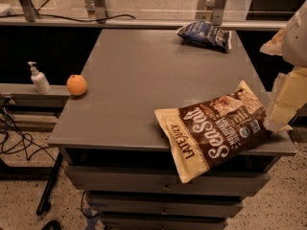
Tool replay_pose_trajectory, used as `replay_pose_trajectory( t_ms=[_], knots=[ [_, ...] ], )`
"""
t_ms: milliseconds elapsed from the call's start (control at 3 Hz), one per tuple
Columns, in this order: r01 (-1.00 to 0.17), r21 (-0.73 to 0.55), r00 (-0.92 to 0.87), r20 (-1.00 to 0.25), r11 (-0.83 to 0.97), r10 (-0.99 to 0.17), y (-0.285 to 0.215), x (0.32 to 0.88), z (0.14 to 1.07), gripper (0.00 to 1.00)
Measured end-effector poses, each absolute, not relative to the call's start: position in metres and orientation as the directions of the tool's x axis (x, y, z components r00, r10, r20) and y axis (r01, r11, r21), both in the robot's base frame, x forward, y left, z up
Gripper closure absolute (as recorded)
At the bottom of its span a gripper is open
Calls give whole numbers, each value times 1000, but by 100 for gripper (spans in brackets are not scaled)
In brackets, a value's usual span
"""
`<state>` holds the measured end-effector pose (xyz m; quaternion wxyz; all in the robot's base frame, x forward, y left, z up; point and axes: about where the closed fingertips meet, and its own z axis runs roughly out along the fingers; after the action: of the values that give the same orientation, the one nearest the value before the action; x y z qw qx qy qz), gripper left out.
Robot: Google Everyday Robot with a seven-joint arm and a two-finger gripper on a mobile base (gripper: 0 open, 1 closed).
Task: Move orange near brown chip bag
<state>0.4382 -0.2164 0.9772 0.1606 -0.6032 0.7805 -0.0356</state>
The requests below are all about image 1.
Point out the blue chip bag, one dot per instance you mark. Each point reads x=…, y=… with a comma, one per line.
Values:
x=205, y=34

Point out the white pump dispenser bottle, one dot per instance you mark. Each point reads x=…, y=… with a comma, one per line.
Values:
x=39, y=80

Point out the black stand leg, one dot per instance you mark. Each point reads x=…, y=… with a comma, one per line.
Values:
x=44, y=204

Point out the brown sea salt chip bag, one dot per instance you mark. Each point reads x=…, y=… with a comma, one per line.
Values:
x=204, y=135

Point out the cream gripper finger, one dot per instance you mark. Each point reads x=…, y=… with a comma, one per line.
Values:
x=289, y=94
x=274, y=46

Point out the grey drawer cabinet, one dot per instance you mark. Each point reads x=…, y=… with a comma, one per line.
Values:
x=117, y=152

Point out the orange fruit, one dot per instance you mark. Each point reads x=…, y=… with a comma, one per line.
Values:
x=76, y=85

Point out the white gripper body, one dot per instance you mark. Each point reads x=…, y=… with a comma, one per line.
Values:
x=296, y=42

